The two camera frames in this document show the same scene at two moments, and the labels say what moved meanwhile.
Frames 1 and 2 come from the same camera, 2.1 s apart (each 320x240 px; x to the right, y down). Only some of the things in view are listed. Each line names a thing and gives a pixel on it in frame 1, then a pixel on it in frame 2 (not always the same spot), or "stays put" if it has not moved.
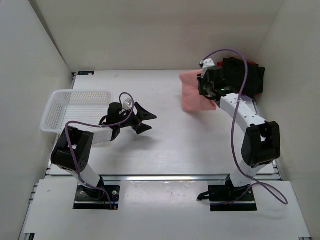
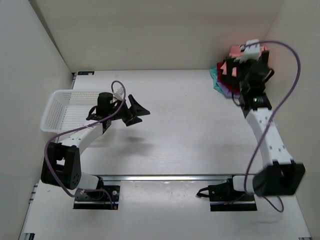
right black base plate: (229, 198) stays put
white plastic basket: (64, 106) stays put
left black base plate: (87, 198) stays put
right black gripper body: (205, 87) to (244, 67)
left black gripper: (138, 127) to (137, 110)
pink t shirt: (192, 99) to (235, 52)
